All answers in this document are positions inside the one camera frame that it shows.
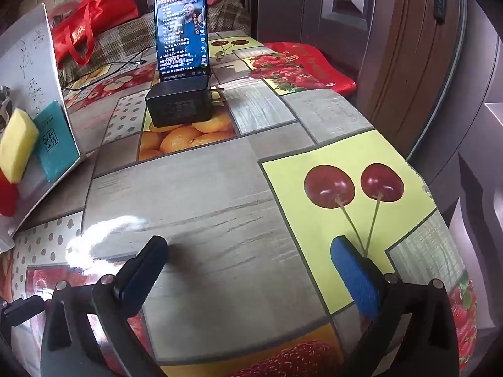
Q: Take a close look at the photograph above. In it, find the red tote bag with handles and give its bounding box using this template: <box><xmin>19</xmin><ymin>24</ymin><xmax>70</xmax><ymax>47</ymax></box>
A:
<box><xmin>51</xmin><ymin>0</ymin><xmax>142</xmax><ymax>67</ymax></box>

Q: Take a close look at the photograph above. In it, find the red printed flat bag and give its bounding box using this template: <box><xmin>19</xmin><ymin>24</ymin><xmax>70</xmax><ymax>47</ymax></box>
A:
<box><xmin>261</xmin><ymin>42</ymin><xmax>356</xmax><ymax>96</ymax></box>

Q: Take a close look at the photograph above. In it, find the black charger block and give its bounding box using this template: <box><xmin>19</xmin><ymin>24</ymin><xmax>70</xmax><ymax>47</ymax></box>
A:
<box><xmin>145</xmin><ymin>76</ymin><xmax>225</xmax><ymax>128</ymax></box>

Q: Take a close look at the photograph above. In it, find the white cardboard box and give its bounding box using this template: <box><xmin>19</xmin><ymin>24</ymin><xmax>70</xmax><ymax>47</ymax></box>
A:
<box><xmin>0</xmin><ymin>3</ymin><xmax>88</xmax><ymax>238</ymax></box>

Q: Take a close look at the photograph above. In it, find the fruit print tablecloth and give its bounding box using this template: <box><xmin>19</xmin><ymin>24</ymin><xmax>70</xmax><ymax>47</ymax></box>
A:
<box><xmin>0</xmin><ymin>35</ymin><xmax>478</xmax><ymax>377</ymax></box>

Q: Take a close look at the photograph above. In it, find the black smartphone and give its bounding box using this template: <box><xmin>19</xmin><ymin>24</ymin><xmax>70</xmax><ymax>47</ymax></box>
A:
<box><xmin>152</xmin><ymin>0</ymin><xmax>209</xmax><ymax>83</ymax></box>

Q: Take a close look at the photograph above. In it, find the yellow sponge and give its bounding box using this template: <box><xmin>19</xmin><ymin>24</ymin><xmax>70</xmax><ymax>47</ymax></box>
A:
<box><xmin>0</xmin><ymin>108</ymin><xmax>40</xmax><ymax>184</ymax></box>

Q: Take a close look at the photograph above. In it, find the brown wooden door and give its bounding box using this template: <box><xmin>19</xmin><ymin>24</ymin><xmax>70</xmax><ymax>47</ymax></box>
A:
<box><xmin>240</xmin><ymin>0</ymin><xmax>472</xmax><ymax>158</ymax></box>

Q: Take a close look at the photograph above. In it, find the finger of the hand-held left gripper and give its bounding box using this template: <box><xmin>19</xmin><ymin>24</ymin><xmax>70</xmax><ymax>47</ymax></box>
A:
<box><xmin>0</xmin><ymin>294</ymin><xmax>45</xmax><ymax>327</ymax></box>

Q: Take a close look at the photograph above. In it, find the teal tissue pack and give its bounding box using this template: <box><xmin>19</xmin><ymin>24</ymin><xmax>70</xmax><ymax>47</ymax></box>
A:
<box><xmin>32</xmin><ymin>101</ymin><xmax>82</xmax><ymax>183</ymax></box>

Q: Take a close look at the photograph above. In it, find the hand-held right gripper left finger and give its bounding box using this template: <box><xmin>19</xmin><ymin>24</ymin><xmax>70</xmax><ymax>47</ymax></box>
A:
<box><xmin>40</xmin><ymin>236</ymin><xmax>169</xmax><ymax>377</ymax></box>

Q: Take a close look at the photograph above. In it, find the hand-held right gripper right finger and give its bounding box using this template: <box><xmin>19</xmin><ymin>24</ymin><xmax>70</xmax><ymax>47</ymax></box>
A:
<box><xmin>330</xmin><ymin>236</ymin><xmax>460</xmax><ymax>377</ymax></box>

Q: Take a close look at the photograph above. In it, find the black cable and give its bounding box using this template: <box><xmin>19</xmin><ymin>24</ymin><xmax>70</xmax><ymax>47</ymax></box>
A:
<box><xmin>67</xmin><ymin>57</ymin><xmax>148</xmax><ymax>87</ymax></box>

